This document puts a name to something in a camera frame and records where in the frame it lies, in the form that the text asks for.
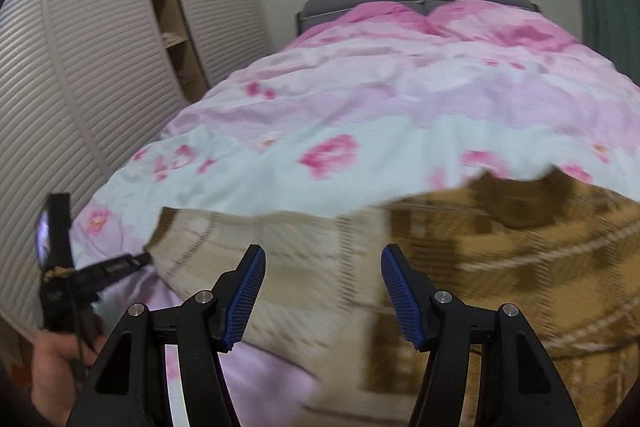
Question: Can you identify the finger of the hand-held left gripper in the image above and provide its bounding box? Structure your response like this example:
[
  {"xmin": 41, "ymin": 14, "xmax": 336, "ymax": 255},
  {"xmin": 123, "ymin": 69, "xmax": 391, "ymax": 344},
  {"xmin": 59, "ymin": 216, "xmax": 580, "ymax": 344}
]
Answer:
[{"xmin": 95, "ymin": 251, "xmax": 154, "ymax": 292}]

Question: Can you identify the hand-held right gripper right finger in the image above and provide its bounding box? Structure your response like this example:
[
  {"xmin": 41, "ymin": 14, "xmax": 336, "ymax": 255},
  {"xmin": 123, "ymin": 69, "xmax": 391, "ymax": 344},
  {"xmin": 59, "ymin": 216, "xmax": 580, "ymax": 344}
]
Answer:
[{"xmin": 380, "ymin": 243, "xmax": 583, "ymax": 427}]

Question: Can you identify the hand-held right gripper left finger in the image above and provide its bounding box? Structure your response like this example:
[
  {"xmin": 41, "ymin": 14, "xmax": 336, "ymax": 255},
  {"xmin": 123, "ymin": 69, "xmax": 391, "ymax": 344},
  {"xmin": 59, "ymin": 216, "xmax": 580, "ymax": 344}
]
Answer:
[{"xmin": 65, "ymin": 243, "xmax": 267, "ymax": 427}]

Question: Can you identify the brown plaid garment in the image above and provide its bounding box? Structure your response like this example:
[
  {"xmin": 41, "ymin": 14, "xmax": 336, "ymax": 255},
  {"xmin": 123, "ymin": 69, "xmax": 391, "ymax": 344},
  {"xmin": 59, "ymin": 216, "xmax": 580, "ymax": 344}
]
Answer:
[{"xmin": 147, "ymin": 169, "xmax": 640, "ymax": 427}]

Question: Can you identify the person's left hand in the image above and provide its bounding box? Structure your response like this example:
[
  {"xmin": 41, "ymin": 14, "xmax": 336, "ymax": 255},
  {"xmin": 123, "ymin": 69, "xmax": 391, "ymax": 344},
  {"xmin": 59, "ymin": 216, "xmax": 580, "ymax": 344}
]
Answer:
[{"xmin": 30, "ymin": 331, "xmax": 108, "ymax": 426}]

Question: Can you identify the pink floral duvet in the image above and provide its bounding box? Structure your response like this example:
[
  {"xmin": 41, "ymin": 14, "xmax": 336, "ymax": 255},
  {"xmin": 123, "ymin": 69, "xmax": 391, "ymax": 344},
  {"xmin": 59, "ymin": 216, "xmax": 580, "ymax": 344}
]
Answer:
[{"xmin": 67, "ymin": 1, "xmax": 640, "ymax": 427}]

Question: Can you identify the wooden open wardrobe shelf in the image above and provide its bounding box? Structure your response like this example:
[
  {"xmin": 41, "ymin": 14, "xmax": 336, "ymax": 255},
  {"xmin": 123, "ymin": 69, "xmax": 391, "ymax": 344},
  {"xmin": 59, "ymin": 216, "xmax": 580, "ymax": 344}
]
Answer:
[{"xmin": 135, "ymin": 0, "xmax": 211, "ymax": 105}]

